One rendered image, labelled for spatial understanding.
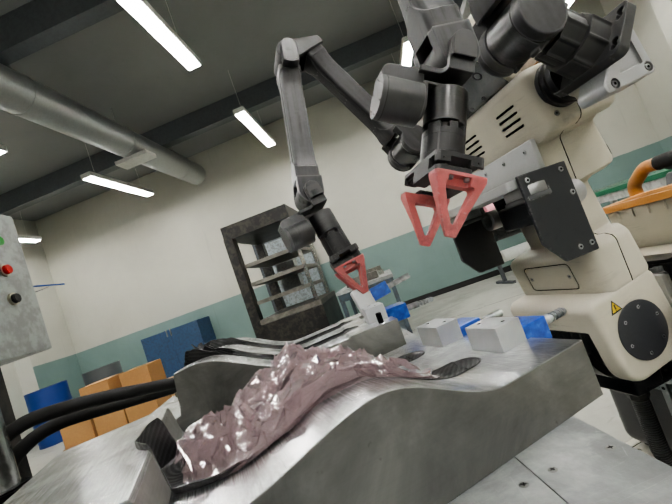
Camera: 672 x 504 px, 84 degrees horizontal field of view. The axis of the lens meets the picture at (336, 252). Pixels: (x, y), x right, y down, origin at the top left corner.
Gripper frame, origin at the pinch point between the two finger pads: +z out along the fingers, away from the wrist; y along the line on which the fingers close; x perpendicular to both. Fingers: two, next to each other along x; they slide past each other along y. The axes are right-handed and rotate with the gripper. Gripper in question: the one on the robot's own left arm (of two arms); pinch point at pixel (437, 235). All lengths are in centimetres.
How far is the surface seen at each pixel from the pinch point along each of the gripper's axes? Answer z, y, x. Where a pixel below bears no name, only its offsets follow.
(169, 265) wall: -48, -776, -208
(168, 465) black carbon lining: 27.9, 0.9, -27.7
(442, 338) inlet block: 12.9, -3.3, 3.4
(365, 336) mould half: 14.4, -17.7, -3.0
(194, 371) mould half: 22.8, -22.1, -29.6
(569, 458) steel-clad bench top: 20.1, 17.4, 3.6
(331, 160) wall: -280, -643, 82
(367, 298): 7.4, -32.2, 1.0
